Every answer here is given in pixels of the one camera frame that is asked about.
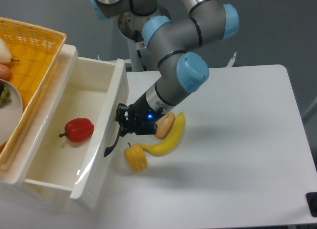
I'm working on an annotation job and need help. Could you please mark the green grapes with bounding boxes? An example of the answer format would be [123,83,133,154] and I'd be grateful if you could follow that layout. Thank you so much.
[0,87,11,106]

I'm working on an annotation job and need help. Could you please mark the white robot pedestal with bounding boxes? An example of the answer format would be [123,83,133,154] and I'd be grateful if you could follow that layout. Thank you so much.
[117,5,171,72]

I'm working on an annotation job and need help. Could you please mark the grey plate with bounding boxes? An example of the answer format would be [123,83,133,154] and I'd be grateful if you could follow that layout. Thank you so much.
[0,79,23,145]

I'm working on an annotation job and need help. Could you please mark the orange croissant bread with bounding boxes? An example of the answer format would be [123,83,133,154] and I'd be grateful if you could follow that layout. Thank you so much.
[155,111,175,139]

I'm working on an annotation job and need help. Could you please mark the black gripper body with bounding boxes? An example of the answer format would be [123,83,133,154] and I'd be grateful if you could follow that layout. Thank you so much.
[127,93,163,135]

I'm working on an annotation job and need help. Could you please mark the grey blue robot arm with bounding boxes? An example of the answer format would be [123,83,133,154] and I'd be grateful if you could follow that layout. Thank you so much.
[90,0,240,137]

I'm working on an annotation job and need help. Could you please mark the white drawer cabinet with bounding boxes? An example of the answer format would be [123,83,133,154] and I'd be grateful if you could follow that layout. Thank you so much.
[0,43,79,214]

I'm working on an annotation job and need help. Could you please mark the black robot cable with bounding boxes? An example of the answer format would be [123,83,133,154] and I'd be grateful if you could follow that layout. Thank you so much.
[134,30,149,72]

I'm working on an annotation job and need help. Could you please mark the black corner device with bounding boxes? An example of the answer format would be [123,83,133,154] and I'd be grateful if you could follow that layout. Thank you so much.
[306,192,317,218]

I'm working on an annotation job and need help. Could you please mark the white right table bracket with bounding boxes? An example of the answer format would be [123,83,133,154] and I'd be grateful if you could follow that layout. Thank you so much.
[226,52,237,68]

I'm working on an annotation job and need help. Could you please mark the yellow banana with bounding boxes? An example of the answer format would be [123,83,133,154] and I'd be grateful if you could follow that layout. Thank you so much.
[141,112,185,156]

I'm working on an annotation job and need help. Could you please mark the white pear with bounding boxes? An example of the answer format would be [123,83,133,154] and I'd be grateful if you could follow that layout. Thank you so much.
[0,39,19,64]

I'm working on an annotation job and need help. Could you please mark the yellow bell pepper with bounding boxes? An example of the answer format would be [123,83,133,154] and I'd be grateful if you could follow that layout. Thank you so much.
[124,142,148,172]

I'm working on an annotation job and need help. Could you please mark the yellow woven basket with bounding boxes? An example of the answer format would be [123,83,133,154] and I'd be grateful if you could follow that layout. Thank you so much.
[0,17,67,164]

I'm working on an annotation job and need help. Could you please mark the black top drawer handle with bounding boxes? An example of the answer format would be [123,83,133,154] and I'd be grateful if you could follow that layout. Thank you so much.
[104,127,121,157]

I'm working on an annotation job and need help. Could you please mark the red bell pepper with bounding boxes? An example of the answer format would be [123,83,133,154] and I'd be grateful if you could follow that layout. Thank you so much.
[58,118,94,143]

